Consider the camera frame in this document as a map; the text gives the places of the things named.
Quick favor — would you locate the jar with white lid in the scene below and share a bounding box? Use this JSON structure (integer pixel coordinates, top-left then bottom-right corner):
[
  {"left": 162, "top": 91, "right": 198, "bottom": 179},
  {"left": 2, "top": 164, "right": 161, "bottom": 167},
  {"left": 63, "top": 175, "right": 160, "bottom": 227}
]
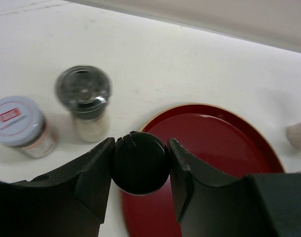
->
[{"left": 0, "top": 96, "right": 57, "bottom": 158}]

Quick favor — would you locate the small black-capped spice bottle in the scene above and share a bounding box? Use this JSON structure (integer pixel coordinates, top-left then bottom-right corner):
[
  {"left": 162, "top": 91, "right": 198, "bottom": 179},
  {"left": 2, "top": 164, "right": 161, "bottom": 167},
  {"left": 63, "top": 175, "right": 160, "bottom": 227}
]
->
[{"left": 109, "top": 131, "right": 171, "bottom": 196}]

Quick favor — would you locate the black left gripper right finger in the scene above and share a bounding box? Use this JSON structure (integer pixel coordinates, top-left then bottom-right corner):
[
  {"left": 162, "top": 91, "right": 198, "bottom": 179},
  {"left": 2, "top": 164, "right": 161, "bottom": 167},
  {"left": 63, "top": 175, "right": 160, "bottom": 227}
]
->
[{"left": 167, "top": 139, "right": 301, "bottom": 237}]

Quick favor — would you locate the blue-labelled silver-capped shaker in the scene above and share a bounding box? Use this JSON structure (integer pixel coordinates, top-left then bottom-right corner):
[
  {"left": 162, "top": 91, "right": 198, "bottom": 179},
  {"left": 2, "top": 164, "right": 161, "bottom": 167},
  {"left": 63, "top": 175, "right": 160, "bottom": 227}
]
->
[{"left": 286, "top": 122, "right": 301, "bottom": 151}]

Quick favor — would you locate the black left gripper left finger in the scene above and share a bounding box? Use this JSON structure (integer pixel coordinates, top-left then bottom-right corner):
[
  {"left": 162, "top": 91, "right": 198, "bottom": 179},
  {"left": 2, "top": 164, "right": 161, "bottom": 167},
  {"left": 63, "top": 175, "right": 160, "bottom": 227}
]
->
[{"left": 0, "top": 138, "right": 115, "bottom": 237}]

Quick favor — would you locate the glass grinder with black top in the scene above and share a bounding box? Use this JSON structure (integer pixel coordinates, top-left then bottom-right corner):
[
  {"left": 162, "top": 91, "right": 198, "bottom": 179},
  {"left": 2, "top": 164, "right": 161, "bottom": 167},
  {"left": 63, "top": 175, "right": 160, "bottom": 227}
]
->
[{"left": 55, "top": 65, "right": 112, "bottom": 143}]

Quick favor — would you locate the red round tray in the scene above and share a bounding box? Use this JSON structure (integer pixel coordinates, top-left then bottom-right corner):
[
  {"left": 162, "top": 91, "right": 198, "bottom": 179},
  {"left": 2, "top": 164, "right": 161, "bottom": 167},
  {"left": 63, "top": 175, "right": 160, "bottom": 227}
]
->
[{"left": 121, "top": 104, "right": 284, "bottom": 237}]

